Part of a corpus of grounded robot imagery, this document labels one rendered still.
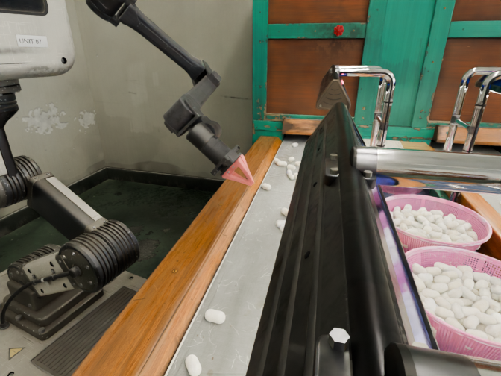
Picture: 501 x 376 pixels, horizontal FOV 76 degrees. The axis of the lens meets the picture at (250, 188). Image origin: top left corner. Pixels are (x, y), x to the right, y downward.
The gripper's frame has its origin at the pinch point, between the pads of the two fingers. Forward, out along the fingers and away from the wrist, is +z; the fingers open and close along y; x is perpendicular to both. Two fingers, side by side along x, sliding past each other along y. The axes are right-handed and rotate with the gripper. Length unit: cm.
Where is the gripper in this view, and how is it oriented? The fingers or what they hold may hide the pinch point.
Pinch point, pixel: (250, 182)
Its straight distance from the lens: 82.8
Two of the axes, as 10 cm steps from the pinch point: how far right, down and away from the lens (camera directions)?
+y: 2.5, -3.9, 8.9
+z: 7.4, 6.7, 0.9
